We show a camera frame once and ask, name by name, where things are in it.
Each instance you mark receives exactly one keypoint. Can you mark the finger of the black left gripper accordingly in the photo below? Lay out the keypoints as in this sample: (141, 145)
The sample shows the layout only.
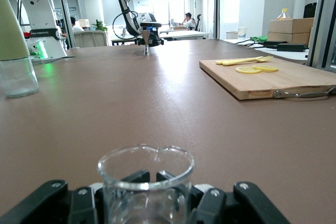
(157, 42)
(139, 42)

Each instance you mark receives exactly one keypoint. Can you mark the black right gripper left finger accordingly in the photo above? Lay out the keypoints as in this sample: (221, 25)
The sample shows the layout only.
(81, 208)

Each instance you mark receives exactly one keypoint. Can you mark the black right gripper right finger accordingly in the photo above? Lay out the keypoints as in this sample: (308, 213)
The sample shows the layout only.
(210, 208)

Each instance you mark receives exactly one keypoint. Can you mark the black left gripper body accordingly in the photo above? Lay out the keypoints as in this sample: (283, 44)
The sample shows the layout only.
(155, 33)

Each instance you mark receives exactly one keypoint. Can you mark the small clear glass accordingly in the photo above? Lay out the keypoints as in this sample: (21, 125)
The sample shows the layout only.
(147, 51)

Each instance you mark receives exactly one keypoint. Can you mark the clear glass beaker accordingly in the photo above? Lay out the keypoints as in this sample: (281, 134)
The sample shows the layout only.
(118, 203)

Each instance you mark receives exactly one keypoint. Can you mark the left arm red base plug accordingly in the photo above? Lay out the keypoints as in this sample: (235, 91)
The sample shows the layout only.
(27, 34)

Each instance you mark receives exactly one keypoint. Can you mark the white paper cup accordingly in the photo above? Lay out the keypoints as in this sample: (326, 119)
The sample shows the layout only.
(242, 32)

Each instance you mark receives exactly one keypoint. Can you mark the white office desk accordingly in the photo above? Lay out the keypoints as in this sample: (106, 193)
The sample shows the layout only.
(183, 34)

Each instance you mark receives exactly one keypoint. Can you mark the seated person in white shirt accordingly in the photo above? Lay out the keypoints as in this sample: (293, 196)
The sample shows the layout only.
(76, 27)
(188, 23)

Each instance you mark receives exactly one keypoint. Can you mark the green potted plant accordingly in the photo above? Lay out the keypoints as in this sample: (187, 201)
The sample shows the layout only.
(99, 26)

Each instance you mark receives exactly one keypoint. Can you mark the black office chair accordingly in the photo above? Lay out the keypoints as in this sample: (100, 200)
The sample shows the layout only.
(198, 20)

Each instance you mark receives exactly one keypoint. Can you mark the white chair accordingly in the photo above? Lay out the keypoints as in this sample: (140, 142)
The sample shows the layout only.
(89, 39)

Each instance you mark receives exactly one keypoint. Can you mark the brown table mat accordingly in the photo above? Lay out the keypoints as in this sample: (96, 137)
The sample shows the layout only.
(131, 103)

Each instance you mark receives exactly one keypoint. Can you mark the yellow plastic knife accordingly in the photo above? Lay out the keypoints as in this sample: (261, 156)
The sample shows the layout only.
(219, 62)

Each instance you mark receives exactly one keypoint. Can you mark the lemon slice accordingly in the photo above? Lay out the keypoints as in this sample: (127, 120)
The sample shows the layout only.
(248, 70)
(267, 68)

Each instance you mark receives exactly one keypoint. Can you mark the green cloth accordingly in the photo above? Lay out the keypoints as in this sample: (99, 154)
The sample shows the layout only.
(258, 38)

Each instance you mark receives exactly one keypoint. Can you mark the yellow plastic fork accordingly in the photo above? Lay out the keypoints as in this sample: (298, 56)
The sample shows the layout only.
(265, 58)

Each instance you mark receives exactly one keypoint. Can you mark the wooden cutting board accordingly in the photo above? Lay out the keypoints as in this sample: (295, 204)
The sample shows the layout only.
(262, 82)

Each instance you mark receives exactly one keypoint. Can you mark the black power adapter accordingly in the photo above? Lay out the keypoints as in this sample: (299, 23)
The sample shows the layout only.
(271, 43)
(291, 47)

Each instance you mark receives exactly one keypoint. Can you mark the green bottle with glass base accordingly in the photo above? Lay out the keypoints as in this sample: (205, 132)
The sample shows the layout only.
(13, 37)

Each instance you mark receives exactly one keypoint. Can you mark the cardboard box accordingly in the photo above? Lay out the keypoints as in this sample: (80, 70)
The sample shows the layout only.
(286, 39)
(291, 25)

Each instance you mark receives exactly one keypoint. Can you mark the orange drink bottle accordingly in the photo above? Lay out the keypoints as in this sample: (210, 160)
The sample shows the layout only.
(284, 15)

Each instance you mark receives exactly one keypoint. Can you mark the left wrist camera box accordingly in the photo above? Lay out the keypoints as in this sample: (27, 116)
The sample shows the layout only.
(151, 24)

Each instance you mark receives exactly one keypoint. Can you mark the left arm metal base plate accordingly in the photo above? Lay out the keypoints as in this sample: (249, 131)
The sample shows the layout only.
(57, 58)

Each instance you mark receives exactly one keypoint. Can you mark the aluminium frame post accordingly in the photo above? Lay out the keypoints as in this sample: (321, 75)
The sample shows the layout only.
(321, 24)

